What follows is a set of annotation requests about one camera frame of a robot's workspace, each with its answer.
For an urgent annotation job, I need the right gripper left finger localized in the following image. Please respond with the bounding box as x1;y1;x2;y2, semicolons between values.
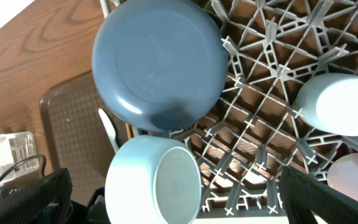
0;168;72;223

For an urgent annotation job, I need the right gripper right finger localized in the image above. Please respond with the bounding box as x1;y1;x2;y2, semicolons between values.
279;167;358;224

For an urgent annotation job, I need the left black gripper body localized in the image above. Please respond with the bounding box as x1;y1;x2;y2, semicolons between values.
67;186;111;224

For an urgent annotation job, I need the pink cup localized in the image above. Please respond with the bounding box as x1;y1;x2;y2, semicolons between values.
327;153;358;201

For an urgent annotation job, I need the light blue bowl with rice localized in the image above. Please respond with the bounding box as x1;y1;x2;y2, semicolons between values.
105;135;201;223

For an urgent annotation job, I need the light blue plastic knife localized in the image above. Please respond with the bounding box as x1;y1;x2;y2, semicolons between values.
98;108;119;153

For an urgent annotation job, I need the light blue cup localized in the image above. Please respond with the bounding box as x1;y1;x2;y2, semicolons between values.
293;73;358;136

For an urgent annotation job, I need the dark blue plate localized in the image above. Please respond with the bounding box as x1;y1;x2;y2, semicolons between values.
92;0;228;133

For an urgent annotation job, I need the wooden chopstick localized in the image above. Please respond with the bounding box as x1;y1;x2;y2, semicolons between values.
126;123;133;139

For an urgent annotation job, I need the grey plastic dishwasher rack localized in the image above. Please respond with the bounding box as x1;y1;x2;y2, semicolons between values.
99;0;358;218

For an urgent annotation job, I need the clear plastic bin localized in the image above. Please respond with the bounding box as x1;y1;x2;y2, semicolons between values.
0;131;40;191

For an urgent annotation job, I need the brown serving tray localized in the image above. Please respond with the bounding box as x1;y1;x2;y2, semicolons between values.
40;72;128;205

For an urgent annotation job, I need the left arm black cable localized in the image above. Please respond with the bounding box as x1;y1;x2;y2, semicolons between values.
0;154;47;206

